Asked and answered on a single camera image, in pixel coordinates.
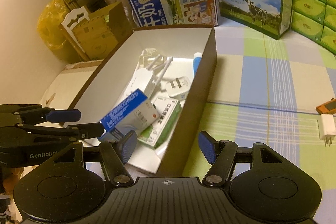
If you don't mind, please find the blue medicine box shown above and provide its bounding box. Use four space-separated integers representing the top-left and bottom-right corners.
98 89 160 141

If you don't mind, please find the green white medicine box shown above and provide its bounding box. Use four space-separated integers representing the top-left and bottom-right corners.
137 96 182 149

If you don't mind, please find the white wifi router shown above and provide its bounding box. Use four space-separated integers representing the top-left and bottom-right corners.
122 54 173 99

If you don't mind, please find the brown cardboard storage box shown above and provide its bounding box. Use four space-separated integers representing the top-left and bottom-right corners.
71 24 217 177

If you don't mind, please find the white square plug adapter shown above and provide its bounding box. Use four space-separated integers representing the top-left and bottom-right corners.
165 76 191 101

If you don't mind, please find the person's left hand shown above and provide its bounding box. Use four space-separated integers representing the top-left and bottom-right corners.
1 166 24 195

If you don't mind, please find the yellow plastic bag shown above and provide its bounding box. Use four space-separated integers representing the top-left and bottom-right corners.
37 0 80 64

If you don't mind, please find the white two-pin charger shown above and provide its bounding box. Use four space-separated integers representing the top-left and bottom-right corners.
318 114 336 146

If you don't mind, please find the checked tablecloth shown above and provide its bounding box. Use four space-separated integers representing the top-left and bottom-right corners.
199 18 335 223

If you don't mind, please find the orange black utility knife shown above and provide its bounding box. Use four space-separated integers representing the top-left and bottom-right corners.
315 98 336 115

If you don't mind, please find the white cardboard hanger tag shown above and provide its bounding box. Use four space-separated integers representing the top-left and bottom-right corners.
59 6 90 61

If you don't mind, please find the open brown cardboard carton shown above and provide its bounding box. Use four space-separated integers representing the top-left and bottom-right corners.
72 2 133 60

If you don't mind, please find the green tissue pack bundle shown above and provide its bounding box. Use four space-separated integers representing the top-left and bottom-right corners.
291 0 335 54

